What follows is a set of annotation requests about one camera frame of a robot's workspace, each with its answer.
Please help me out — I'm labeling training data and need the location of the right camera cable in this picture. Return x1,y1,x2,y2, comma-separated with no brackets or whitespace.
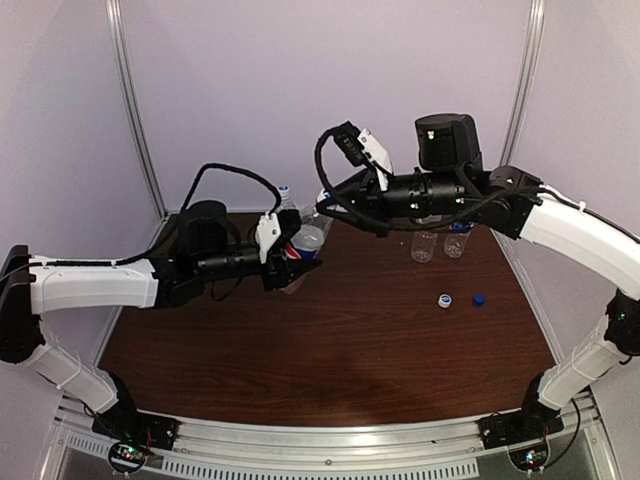
313,128,640,241

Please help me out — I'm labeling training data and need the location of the clear plastic bottle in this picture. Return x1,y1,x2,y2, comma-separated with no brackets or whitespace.
277,185,298,212

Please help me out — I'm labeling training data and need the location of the left camera cable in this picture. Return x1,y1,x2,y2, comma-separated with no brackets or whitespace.
0,162,284,281

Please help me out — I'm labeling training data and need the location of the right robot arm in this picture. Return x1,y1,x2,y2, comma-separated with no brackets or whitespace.
317,113,639,448

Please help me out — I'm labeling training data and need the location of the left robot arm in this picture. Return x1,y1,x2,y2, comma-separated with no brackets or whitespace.
1,200,321,441

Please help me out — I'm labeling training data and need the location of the blue label plastic bottle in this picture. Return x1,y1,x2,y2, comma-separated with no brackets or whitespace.
443,222,475,259

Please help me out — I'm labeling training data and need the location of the white Pepsi bottle cap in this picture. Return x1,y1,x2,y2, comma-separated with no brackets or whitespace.
314,189,334,214

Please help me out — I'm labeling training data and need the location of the Pepsi label plastic bottle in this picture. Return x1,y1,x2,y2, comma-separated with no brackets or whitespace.
279,189,335,295

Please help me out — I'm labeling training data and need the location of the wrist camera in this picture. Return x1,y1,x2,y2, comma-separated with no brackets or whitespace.
255,209,301,264
333,122,394,191

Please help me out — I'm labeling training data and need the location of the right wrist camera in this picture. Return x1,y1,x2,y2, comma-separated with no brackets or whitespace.
333,122,394,191

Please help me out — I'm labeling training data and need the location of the aluminium frame post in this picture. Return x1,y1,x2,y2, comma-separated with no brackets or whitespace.
105,0,168,219
478,1,545,168

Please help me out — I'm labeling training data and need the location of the clear bottle white cap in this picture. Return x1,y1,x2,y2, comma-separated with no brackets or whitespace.
410,231,438,264

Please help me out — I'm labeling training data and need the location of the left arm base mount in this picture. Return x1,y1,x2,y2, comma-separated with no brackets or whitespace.
83,400,179,478

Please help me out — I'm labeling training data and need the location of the camera cable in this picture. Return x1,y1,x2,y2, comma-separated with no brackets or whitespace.
0,162,284,281
313,128,640,241

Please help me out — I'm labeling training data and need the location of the left aluminium frame post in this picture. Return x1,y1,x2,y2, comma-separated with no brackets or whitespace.
105,0,168,219

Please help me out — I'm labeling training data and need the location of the front aluminium rail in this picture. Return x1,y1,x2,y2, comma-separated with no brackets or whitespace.
49,389,609,479

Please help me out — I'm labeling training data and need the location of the white Pocari Sweat cap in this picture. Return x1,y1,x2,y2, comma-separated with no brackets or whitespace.
438,294,452,309

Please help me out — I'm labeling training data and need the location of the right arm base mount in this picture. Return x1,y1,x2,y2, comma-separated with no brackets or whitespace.
476,410,564,474

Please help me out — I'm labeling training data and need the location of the blue bottle cap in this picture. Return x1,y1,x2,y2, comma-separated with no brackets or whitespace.
472,293,486,307

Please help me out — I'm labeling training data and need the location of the right aluminium frame post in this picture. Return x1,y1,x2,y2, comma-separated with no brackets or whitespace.
478,1,545,168

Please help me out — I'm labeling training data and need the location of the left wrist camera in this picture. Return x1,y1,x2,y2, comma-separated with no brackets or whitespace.
255,209,301,264

